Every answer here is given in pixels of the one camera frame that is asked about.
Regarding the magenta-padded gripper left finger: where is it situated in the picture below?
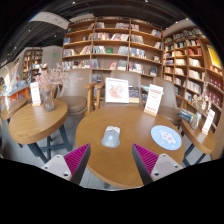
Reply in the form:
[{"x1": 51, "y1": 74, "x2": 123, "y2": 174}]
[{"x1": 41, "y1": 143, "x2": 92, "y2": 186}]

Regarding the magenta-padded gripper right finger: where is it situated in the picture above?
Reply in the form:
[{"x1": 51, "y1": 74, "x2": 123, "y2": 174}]
[{"x1": 131, "y1": 143, "x2": 184, "y2": 186}]

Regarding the grey computer mouse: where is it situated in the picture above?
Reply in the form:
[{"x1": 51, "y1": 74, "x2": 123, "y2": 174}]
[{"x1": 100, "y1": 125, "x2": 122, "y2": 149}]

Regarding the round light blue mouse pad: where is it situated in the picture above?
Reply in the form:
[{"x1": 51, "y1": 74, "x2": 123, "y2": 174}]
[{"x1": 150, "y1": 124, "x2": 183, "y2": 151}]

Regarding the round wooden side table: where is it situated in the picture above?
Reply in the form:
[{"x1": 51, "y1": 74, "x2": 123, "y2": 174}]
[
  {"x1": 0, "y1": 97, "x2": 29, "y2": 148},
  {"x1": 179, "y1": 116, "x2": 217, "y2": 168},
  {"x1": 8, "y1": 98, "x2": 73, "y2": 164}
]

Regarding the stack of dark books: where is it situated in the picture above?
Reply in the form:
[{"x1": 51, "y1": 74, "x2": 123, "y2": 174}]
[{"x1": 177, "y1": 108, "x2": 194, "y2": 124}]

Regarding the brown padded wooden armchair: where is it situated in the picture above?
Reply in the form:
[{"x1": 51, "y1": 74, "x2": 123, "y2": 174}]
[
  {"x1": 54, "y1": 68, "x2": 98, "y2": 116},
  {"x1": 94, "y1": 69, "x2": 145, "y2": 109},
  {"x1": 151, "y1": 76, "x2": 183, "y2": 126}
]

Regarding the white sign on wooden stand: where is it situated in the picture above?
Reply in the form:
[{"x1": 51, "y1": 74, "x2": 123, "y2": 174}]
[{"x1": 143, "y1": 83, "x2": 165, "y2": 117}]

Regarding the glass vase with pale flowers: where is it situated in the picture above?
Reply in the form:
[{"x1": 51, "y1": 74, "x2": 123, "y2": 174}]
[{"x1": 189, "y1": 81, "x2": 213, "y2": 131}]

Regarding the glass vase with pink flowers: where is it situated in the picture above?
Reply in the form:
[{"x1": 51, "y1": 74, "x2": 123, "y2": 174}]
[{"x1": 34, "y1": 63, "x2": 84, "y2": 113}]

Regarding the dark standing book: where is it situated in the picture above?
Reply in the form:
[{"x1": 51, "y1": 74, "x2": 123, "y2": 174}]
[{"x1": 128, "y1": 85, "x2": 141, "y2": 104}]

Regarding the light blue book stack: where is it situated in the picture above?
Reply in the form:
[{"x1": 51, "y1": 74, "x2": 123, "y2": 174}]
[{"x1": 139, "y1": 84, "x2": 152, "y2": 93}]

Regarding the small white table sign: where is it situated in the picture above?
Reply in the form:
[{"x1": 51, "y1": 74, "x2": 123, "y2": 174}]
[
  {"x1": 29, "y1": 81, "x2": 42, "y2": 107},
  {"x1": 201, "y1": 108, "x2": 217, "y2": 136}
]

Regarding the white framed floral picture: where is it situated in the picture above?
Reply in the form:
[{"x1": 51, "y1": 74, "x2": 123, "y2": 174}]
[{"x1": 104, "y1": 77, "x2": 130, "y2": 105}]

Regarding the orange book display stand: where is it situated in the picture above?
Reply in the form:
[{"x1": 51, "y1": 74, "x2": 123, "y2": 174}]
[{"x1": 0, "y1": 61, "x2": 33, "y2": 103}]

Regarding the curved wooden bookshelf with books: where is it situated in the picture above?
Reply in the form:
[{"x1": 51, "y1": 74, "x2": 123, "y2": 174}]
[{"x1": 162, "y1": 26, "x2": 224, "y2": 131}]

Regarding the small distant wooden bookshelf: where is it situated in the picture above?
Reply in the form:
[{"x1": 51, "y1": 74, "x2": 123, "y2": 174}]
[{"x1": 21, "y1": 47, "x2": 44, "y2": 83}]

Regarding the wide wooden bookshelf with books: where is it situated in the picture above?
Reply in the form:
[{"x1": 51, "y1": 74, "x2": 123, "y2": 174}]
[{"x1": 61, "y1": 16, "x2": 165, "y2": 81}]

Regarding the white hanging ceiling panel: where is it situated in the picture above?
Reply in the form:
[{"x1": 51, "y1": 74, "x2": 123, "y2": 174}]
[{"x1": 28, "y1": 11, "x2": 71, "y2": 31}]

